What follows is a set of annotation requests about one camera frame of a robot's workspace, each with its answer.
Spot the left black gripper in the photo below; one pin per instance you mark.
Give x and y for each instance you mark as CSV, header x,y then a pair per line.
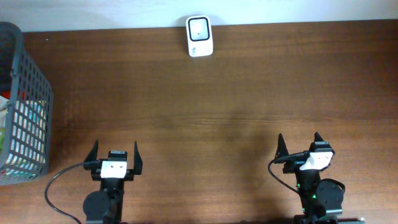
x,y
138,165

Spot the grey plastic mesh basket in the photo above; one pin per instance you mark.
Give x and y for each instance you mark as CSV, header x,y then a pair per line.
x,y
26,111

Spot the white barcode scanner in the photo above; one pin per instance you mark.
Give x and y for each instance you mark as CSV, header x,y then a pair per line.
x,y
199,36

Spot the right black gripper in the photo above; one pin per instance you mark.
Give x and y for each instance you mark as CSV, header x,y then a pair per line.
x,y
291,165

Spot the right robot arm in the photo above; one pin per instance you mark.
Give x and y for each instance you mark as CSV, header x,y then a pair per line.
x,y
321,199

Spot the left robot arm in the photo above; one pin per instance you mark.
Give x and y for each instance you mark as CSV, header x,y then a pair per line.
x,y
106,204

